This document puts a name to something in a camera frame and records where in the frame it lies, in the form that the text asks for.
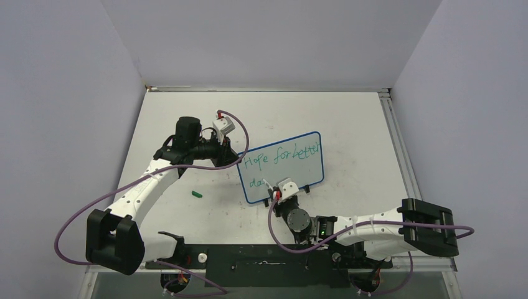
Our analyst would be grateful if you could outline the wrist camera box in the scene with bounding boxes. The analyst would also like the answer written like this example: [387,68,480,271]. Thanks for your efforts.
[212,116,235,142]
[278,178,299,201]

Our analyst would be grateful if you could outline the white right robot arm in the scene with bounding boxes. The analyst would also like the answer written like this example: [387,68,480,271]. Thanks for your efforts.
[268,187,459,267]

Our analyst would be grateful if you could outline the blue framed whiteboard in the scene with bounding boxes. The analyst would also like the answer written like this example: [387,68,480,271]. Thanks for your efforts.
[237,131,325,204]

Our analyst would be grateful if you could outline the white whiteboard marker pen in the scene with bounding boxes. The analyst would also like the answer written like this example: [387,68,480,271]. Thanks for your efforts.
[262,179,273,191]

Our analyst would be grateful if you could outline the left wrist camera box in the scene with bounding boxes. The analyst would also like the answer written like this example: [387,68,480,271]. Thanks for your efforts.
[212,116,235,142]

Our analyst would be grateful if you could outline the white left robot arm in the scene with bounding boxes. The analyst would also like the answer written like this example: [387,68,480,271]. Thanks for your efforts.
[85,113,240,275]

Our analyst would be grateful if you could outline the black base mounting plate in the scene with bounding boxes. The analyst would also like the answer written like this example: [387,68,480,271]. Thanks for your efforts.
[145,244,393,288]

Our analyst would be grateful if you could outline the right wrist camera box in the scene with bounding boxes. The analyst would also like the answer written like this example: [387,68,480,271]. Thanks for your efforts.
[278,178,299,201]

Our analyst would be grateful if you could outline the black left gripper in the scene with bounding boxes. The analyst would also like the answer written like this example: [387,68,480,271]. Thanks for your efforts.
[190,131,241,169]

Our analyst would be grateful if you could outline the aluminium table edge rail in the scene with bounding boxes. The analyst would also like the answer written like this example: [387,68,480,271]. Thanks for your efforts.
[146,85,390,93]

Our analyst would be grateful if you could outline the aluminium frame rail right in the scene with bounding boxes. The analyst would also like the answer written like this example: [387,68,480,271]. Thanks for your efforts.
[378,89,422,199]

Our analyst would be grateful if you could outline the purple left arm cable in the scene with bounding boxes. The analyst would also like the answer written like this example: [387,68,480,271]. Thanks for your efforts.
[54,110,250,298]

